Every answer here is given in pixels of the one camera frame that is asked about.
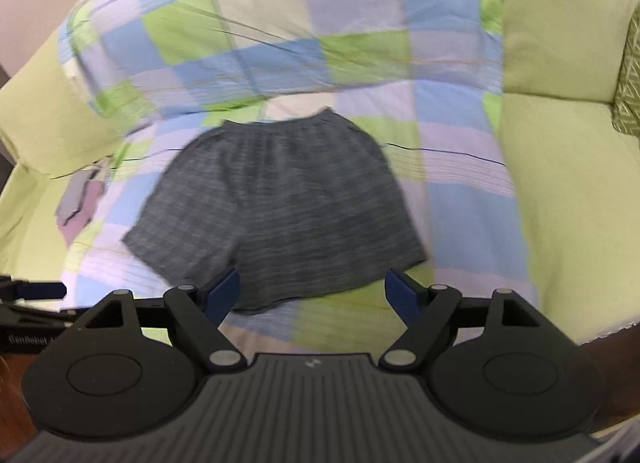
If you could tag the light grey garment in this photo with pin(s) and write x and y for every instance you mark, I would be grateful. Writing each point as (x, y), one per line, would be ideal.
(76, 193)

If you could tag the sofa with light green cover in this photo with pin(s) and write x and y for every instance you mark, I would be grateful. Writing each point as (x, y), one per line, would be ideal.
(565, 168)

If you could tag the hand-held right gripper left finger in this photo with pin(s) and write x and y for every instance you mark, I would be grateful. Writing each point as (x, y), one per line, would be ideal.
(224, 295)

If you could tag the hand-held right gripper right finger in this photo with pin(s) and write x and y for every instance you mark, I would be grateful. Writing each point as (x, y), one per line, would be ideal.
(402, 295)

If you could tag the grey plaid shorts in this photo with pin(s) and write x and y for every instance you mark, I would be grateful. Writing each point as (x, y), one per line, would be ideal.
(280, 203)

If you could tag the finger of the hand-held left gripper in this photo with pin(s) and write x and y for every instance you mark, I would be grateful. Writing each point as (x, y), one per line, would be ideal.
(40, 290)

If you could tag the green patterned cushion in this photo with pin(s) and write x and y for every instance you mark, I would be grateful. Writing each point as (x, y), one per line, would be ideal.
(629, 93)

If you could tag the pink garment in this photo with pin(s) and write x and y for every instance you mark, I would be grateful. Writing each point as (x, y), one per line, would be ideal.
(72, 230)

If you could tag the blue green checked blanket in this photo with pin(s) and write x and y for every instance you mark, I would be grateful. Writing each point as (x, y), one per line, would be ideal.
(350, 18)

